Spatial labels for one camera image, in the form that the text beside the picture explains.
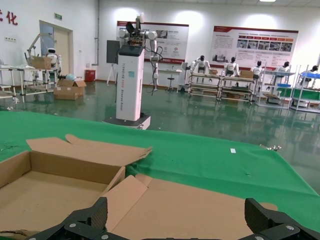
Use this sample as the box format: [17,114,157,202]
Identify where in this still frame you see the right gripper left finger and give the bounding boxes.
[23,196,121,240]

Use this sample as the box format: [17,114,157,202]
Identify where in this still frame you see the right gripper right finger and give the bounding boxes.
[237,198,320,240]

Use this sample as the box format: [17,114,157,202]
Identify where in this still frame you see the open cardboard floor box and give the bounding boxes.
[56,78,88,96]

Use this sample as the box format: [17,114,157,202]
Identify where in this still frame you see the large cardboard box on rack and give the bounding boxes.
[239,69,255,79]

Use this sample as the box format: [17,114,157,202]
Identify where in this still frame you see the cardboard box on bench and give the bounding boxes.
[29,56,53,70]

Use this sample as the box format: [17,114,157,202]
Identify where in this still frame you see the metal table clip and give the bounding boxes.
[259,144,283,152]

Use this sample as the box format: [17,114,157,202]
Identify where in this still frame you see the green table cloth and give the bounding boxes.
[0,111,320,226]

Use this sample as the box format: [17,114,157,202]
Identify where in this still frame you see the pipe roller rack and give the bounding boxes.
[187,71,223,98]
[219,74,262,105]

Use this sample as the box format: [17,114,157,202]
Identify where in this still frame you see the red bin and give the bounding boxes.
[84,69,97,82]

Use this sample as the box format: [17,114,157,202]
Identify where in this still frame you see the white shelf rack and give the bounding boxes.
[289,63,320,112]
[257,65,297,109]

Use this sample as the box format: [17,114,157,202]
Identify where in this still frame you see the white humanoid robot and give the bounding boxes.
[301,64,320,86]
[250,59,266,81]
[191,55,213,76]
[277,61,292,76]
[223,56,241,77]

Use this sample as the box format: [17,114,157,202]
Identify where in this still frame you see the white machine base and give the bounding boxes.
[178,61,193,94]

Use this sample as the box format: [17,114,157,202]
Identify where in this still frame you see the white side table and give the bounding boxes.
[158,68,183,88]

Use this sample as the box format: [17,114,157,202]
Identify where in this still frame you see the black screen on stand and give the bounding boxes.
[106,39,121,86]

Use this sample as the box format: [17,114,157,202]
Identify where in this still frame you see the red-framed display board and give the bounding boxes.
[116,21,190,63]
[212,25,300,67]

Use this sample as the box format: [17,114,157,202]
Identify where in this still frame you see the small white round-head robot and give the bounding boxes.
[45,47,63,76]

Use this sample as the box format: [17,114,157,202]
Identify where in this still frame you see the beige door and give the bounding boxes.
[39,20,74,85]

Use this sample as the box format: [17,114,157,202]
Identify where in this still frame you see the white pipe workbench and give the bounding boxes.
[0,63,61,103]

